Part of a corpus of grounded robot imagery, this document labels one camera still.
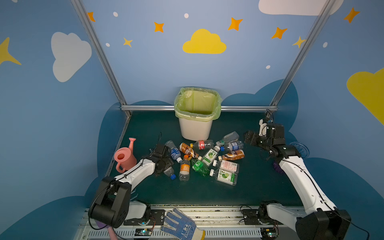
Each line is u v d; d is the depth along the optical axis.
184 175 0.84
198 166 0.90
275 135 0.58
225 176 0.85
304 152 0.79
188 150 0.95
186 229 0.71
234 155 0.93
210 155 0.93
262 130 0.68
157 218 0.74
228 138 1.02
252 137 0.71
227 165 0.88
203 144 0.97
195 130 0.98
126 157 0.84
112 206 0.42
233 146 0.97
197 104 1.04
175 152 0.93
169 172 0.86
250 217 0.74
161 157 0.70
